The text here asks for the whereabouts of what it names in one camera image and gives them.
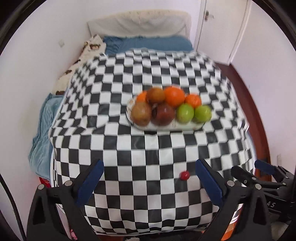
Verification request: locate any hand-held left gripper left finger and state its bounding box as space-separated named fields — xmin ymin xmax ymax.
xmin=26 ymin=159 xmax=105 ymax=241

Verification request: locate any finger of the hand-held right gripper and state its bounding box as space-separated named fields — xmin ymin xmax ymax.
xmin=231 ymin=165 xmax=285 ymax=189
xmin=254 ymin=160 xmax=291 ymax=180

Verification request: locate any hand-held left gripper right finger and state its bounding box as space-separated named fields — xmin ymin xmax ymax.
xmin=195 ymin=158 xmax=272 ymax=241

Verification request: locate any green apple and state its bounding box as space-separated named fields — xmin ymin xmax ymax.
xmin=176 ymin=103 xmax=194 ymax=123
xmin=193 ymin=105 xmax=213 ymax=123

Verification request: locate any oval floral ceramic plate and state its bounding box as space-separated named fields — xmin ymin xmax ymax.
xmin=126 ymin=92 xmax=210 ymax=132

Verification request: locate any dark red apple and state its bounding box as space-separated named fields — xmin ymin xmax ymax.
xmin=151 ymin=103 xmax=176 ymax=126

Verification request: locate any small orange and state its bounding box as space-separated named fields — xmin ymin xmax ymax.
xmin=136 ymin=91 xmax=149 ymax=104
xmin=184 ymin=94 xmax=202 ymax=109

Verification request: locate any brown pear front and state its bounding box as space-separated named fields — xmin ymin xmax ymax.
xmin=130 ymin=101 xmax=152 ymax=127

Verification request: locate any large orange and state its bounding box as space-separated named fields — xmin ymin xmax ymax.
xmin=164 ymin=86 xmax=186 ymax=108

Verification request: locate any brown round fruit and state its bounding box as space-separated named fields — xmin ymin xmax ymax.
xmin=146 ymin=87 xmax=166 ymax=104

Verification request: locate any orange object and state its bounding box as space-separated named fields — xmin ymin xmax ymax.
xmin=221 ymin=220 xmax=239 ymax=241

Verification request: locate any black white checkered cloth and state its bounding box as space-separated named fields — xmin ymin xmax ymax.
xmin=48 ymin=47 xmax=258 ymax=235

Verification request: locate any light blue blanket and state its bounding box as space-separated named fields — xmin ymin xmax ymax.
xmin=28 ymin=92 xmax=64 ymax=180

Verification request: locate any bear print blanket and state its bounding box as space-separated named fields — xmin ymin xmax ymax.
xmin=54 ymin=34 xmax=107 ymax=95

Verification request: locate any white door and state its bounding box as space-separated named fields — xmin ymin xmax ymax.
xmin=194 ymin=0 xmax=252 ymax=65

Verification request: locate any blue bed sheet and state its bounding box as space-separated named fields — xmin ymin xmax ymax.
xmin=102 ymin=35 xmax=194 ymax=55

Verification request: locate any white pillow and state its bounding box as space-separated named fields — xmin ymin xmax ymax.
xmin=87 ymin=13 xmax=188 ymax=39

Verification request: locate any cream tufted headboard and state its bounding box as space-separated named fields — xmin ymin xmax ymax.
xmin=110 ymin=10 xmax=191 ymax=35

